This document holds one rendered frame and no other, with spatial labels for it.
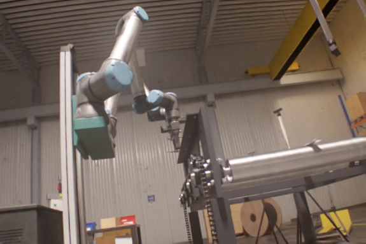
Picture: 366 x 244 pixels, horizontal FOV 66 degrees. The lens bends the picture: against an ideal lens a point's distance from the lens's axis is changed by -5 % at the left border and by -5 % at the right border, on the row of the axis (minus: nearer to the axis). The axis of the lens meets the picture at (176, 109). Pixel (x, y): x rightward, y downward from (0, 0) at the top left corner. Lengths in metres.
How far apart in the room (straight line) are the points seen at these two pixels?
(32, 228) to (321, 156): 1.37
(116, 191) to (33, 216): 10.68
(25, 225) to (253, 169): 1.07
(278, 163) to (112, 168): 11.14
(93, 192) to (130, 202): 1.50
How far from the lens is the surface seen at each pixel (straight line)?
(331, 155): 1.54
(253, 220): 8.53
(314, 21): 10.54
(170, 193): 12.00
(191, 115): 1.46
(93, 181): 12.39
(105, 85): 1.50
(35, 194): 12.84
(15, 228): 1.56
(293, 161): 1.44
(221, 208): 1.32
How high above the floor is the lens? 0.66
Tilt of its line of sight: 21 degrees up
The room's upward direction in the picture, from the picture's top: 9 degrees counter-clockwise
